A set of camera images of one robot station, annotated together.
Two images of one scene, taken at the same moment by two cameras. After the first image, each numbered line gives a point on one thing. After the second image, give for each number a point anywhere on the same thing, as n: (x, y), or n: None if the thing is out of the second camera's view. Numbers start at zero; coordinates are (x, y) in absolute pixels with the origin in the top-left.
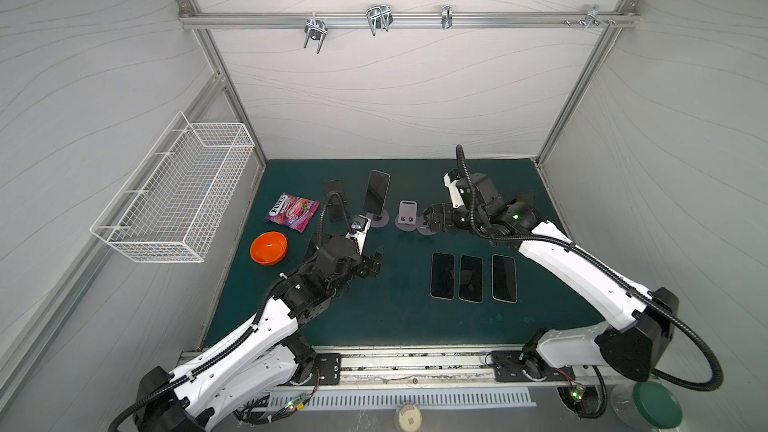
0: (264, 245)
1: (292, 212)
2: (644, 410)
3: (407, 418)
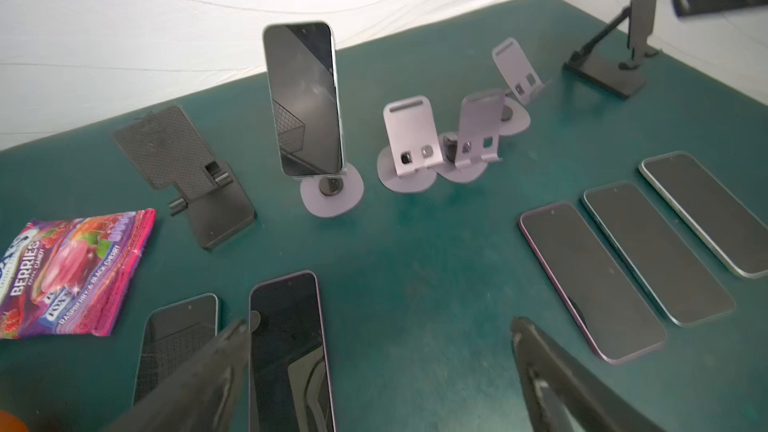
0: (9, 423)
1: (72, 276)
2: None
3: None
